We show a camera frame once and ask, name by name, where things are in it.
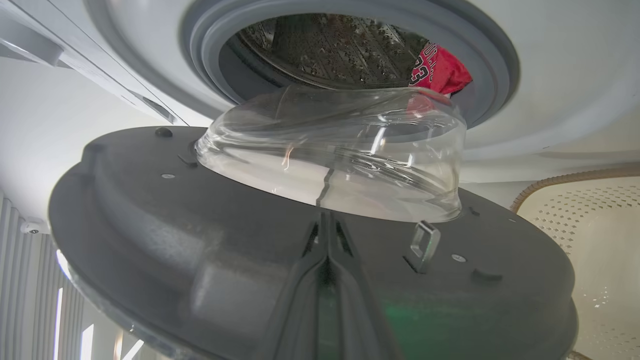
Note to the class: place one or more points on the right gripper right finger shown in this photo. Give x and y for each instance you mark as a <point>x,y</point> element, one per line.
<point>360,325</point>

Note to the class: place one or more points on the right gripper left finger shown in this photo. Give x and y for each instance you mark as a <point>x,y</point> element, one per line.
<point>295,325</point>

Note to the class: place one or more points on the dark grey glass washer door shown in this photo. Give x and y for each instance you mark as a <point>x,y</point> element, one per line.
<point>175,250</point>

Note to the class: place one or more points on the red basketball jersey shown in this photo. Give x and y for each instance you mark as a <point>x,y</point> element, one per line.
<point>442,70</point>

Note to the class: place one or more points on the cream perforated laundry basket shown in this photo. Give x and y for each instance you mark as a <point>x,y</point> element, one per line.
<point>600,240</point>

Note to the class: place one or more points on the white front-load washing machine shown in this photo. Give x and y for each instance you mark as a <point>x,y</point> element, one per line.
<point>550,75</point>

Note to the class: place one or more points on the white dome security camera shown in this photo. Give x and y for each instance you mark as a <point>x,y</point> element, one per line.
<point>31,227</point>

